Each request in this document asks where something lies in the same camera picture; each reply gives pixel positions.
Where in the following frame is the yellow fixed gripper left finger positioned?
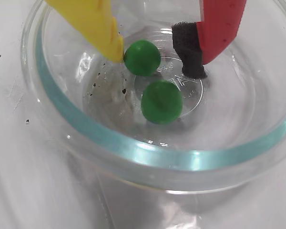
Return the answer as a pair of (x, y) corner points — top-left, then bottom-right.
(44, 0), (124, 64)

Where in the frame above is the gripper red moving right finger with foam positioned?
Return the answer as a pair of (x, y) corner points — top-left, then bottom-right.
(171, 0), (248, 79)

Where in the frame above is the green ball pill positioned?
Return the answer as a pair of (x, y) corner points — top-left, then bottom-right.
(140, 80), (183, 125)
(123, 40), (162, 77)

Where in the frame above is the clear glass bowl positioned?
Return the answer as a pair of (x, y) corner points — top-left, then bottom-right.
(20, 0), (286, 194)

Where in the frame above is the white table cloth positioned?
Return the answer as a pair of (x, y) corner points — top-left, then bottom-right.
(0, 0), (286, 229)

